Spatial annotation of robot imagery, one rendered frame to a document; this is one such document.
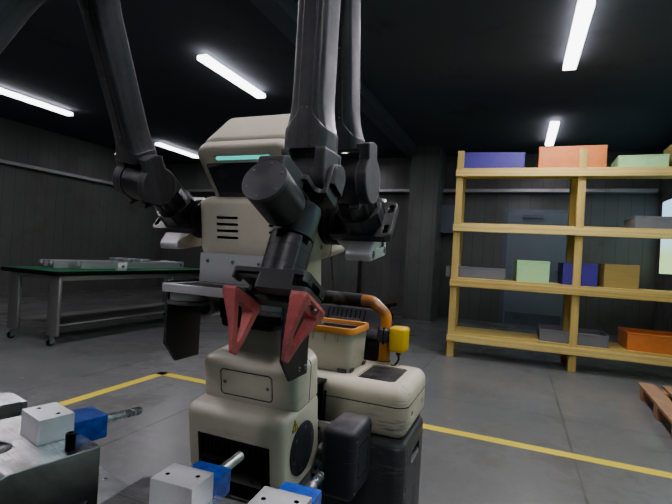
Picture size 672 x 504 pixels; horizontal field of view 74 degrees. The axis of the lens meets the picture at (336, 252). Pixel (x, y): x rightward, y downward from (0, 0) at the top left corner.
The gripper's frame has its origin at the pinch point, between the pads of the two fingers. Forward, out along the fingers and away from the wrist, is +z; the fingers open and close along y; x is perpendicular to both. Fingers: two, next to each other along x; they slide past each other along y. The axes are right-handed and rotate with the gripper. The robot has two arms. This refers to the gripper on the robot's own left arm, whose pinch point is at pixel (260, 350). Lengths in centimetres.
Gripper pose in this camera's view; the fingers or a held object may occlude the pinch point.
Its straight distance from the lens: 53.5
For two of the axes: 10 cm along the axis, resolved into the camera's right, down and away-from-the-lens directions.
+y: 9.3, 0.5, -3.6
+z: -2.1, 8.8, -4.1
